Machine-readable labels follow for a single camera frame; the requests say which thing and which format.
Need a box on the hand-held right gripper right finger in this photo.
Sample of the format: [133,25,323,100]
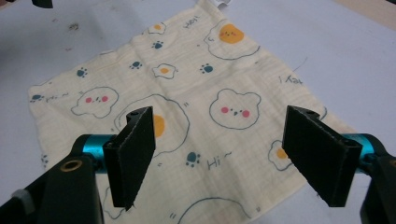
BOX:
[281,105,378,208]

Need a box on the cream printed cloth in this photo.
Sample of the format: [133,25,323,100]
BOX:
[27,0,359,224]

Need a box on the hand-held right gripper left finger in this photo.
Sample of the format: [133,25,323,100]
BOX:
[81,105,156,212]

